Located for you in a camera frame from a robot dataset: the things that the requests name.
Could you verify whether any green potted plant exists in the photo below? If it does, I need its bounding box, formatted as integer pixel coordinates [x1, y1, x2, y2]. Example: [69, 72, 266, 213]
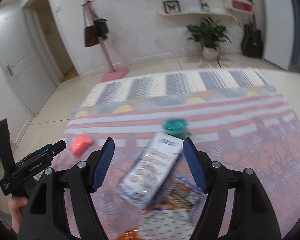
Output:
[186, 17, 232, 61]

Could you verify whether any red white wall box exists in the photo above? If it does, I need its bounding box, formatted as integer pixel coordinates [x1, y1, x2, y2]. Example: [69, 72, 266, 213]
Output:
[223, 0, 254, 14]

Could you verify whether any brown hanging handbag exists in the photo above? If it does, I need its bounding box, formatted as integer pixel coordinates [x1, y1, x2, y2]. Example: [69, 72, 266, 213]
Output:
[82, 3, 99, 48]

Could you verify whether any white curved wall shelf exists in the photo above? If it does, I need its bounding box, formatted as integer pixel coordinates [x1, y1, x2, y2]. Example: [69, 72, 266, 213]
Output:
[157, 11, 237, 22]

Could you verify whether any blue white milk carton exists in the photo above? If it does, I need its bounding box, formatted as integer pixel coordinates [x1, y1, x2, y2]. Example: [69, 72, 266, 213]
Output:
[116, 132, 183, 209]

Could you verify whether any small figurine on shelf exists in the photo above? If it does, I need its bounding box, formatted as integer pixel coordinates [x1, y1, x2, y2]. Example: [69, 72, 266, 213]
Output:
[198, 0, 210, 12]

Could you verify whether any teal wrapper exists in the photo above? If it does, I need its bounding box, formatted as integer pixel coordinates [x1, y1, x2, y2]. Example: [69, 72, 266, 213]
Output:
[162, 118, 191, 139]

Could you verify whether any pink wrapper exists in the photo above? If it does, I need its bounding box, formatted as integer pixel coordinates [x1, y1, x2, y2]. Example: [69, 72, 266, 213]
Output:
[70, 133, 93, 158]

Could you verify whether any pink coat rack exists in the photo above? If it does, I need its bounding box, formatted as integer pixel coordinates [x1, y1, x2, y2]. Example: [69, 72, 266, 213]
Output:
[82, 0, 129, 82]

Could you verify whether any orange snack packet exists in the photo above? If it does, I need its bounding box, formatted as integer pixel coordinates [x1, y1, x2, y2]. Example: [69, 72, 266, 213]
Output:
[117, 228, 142, 240]

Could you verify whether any person's left hand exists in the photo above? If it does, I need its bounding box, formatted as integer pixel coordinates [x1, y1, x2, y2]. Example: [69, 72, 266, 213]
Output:
[8, 197, 28, 233]

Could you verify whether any black acoustic guitar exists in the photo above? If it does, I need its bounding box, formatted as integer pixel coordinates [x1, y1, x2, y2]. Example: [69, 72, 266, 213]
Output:
[241, 12, 264, 59]

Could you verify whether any black hanging handbag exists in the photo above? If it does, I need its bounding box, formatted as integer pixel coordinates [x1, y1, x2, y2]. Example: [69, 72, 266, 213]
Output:
[90, 3, 109, 41]

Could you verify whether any polka dot paper bag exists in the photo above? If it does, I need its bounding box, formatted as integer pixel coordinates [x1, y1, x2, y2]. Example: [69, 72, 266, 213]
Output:
[137, 209, 196, 240]

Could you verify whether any patterned pink tablecloth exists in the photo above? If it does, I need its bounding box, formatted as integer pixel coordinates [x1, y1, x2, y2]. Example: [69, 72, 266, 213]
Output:
[63, 68, 300, 239]

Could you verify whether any framed butterfly picture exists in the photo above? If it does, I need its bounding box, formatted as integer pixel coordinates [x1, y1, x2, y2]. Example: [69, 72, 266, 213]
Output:
[163, 0, 181, 14]

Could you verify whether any white room door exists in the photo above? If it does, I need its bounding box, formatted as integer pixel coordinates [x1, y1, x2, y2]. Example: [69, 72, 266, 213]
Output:
[0, 9, 56, 115]

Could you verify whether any white refrigerator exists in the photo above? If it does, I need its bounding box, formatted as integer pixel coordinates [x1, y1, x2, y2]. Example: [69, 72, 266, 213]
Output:
[263, 0, 294, 70]

